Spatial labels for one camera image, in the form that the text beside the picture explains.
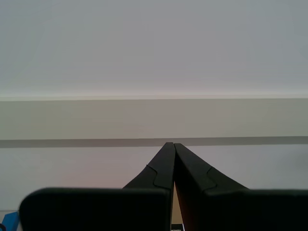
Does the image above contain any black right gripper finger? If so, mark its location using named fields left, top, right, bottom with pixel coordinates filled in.
left=19, top=142, right=175, bottom=231
left=174, top=143, right=308, bottom=231

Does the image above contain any blue block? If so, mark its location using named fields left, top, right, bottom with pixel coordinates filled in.
left=0, top=211, right=20, bottom=231

